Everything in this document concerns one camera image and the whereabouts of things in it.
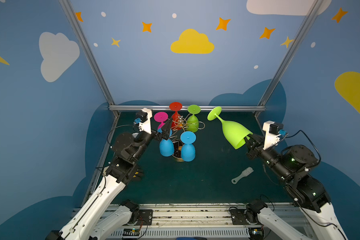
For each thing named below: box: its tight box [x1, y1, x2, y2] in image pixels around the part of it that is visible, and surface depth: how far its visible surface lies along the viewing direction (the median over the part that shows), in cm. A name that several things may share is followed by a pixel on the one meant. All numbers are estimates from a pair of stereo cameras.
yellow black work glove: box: [132, 168, 145, 182], surface depth 89 cm
